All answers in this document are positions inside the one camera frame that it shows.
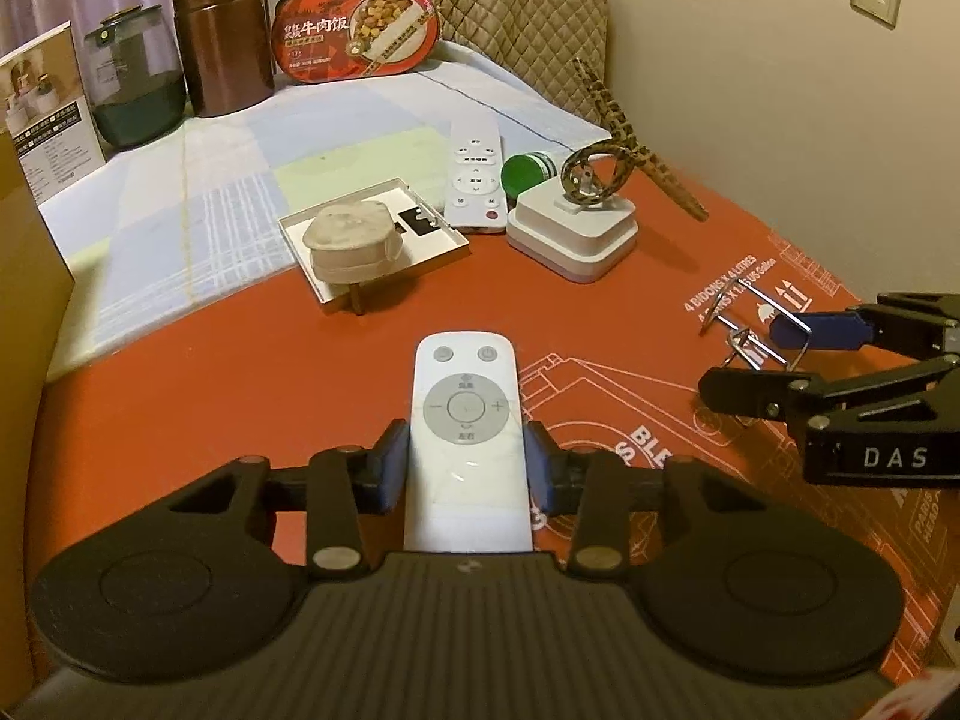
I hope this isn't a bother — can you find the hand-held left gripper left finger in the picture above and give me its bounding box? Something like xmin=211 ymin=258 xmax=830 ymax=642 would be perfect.
xmin=161 ymin=420 xmax=410 ymax=580

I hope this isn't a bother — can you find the white square container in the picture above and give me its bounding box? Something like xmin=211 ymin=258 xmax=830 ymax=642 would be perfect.
xmin=506 ymin=178 xmax=640 ymax=284

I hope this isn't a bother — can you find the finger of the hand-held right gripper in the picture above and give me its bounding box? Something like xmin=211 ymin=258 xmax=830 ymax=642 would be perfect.
xmin=699 ymin=356 xmax=960 ymax=428
xmin=769 ymin=291 xmax=960 ymax=361

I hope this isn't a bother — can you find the short white remote control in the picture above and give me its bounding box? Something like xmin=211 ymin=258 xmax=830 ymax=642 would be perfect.
xmin=403 ymin=331 xmax=535 ymax=552

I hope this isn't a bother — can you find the dark green glass jar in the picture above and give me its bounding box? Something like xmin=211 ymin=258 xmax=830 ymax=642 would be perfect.
xmin=82 ymin=4 xmax=187 ymax=149

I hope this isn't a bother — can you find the beige oval device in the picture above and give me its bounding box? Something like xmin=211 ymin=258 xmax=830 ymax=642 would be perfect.
xmin=302 ymin=199 xmax=406 ymax=314

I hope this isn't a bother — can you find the white product box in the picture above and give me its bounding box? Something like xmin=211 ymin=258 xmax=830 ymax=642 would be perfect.
xmin=0 ymin=21 xmax=107 ymax=205

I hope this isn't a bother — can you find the beige quilted cover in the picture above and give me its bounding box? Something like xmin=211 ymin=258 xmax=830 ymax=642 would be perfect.
xmin=405 ymin=0 xmax=612 ymax=137

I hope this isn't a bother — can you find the brown metal canister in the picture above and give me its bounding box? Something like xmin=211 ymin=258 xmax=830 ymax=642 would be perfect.
xmin=170 ymin=0 xmax=275 ymax=119

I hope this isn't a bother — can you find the red instant meal box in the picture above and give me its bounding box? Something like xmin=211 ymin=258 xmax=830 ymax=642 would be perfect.
xmin=271 ymin=0 xmax=443 ymax=83

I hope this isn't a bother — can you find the green capped bottle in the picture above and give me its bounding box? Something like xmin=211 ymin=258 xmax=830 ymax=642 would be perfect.
xmin=501 ymin=152 xmax=560 ymax=203

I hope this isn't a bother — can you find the red printed cardboard sheet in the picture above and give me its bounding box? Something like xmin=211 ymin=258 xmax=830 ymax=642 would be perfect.
xmin=45 ymin=157 xmax=960 ymax=691

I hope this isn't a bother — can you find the metal wire clip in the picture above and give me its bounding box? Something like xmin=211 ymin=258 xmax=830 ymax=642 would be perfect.
xmin=697 ymin=286 xmax=815 ymax=428

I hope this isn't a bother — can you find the long white remote control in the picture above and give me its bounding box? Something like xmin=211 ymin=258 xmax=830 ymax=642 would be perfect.
xmin=444 ymin=120 xmax=511 ymax=232

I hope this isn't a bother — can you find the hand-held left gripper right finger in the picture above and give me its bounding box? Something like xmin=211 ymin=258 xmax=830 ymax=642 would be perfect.
xmin=525 ymin=420 xmax=758 ymax=580

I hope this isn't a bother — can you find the brown cardboard box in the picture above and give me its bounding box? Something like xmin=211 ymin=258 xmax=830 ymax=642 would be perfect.
xmin=0 ymin=133 xmax=76 ymax=481

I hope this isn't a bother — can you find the shallow white box lid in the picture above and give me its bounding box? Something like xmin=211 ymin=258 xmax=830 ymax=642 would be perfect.
xmin=279 ymin=178 xmax=471 ymax=316

